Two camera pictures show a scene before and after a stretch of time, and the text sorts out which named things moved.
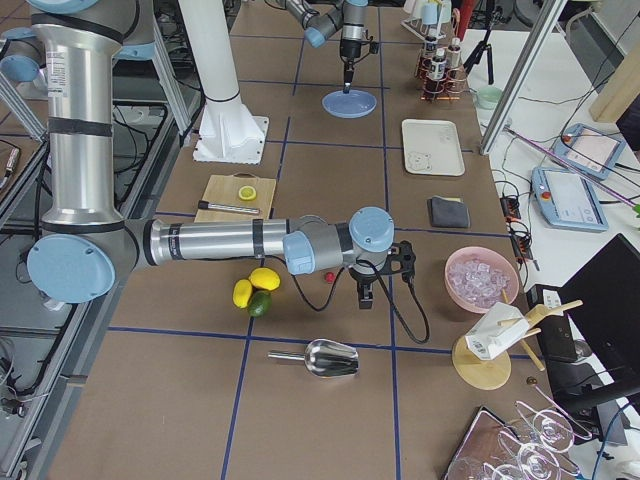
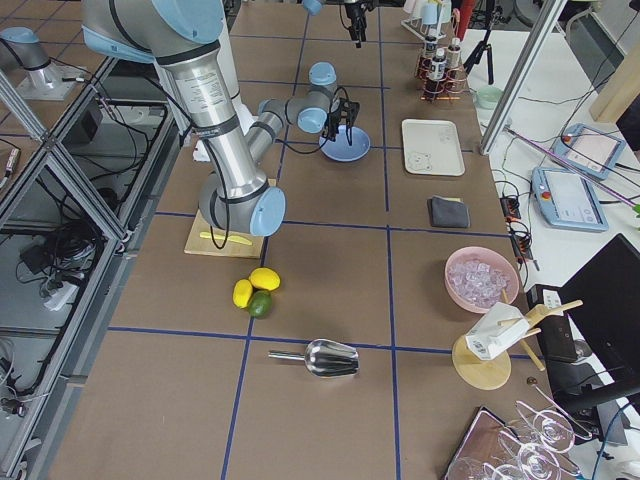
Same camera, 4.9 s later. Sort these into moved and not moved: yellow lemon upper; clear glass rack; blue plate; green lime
Moved: blue plate
Not moved: clear glass rack; yellow lemon upper; green lime
